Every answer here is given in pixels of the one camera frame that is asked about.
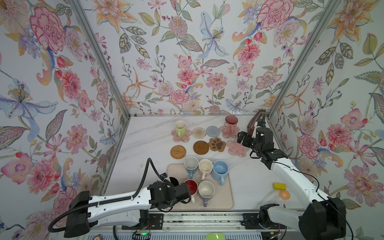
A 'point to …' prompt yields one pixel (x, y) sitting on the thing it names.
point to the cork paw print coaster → (216, 144)
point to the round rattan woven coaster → (178, 152)
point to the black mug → (174, 181)
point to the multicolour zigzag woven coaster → (199, 133)
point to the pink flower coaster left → (185, 139)
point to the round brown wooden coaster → (201, 147)
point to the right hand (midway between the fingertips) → (245, 134)
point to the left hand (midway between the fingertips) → (181, 201)
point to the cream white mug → (205, 165)
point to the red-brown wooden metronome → (258, 119)
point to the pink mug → (230, 125)
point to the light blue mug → (220, 171)
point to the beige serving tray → (222, 198)
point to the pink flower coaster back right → (221, 129)
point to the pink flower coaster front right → (235, 148)
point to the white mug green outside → (180, 127)
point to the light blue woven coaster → (213, 131)
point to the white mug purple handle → (206, 189)
